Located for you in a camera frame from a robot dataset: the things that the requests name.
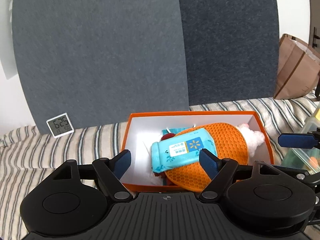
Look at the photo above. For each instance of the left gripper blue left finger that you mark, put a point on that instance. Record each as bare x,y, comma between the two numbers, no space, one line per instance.
109,172

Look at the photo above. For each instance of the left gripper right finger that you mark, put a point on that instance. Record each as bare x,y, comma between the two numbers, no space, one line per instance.
220,171

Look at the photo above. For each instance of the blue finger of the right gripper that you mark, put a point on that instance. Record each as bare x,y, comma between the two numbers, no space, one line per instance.
290,140

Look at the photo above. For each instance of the white plush pig toy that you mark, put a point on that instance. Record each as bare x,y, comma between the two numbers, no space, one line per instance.
252,138

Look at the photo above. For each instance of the blue wet wipes pack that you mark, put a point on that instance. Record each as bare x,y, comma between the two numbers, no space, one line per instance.
180,150

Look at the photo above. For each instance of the teal cartoon tissue packs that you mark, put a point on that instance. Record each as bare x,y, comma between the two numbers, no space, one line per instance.
173,130

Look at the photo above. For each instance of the clear plastic storage box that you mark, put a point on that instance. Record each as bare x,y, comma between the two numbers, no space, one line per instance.
292,159

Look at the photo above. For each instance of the orange cardboard box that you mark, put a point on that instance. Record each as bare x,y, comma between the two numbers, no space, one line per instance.
144,129

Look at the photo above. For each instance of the brown paper shopping bag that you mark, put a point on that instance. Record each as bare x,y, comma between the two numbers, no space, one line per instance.
298,68

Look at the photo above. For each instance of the white digital clock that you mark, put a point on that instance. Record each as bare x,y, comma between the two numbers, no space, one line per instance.
60,125

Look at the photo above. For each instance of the striped bed sheet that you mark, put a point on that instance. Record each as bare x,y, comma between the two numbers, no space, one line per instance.
27,157

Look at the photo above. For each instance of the light grey headboard panel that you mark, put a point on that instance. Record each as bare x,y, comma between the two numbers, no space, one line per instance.
99,60

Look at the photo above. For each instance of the dark blue headboard panel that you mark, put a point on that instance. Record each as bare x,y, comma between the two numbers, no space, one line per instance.
231,49

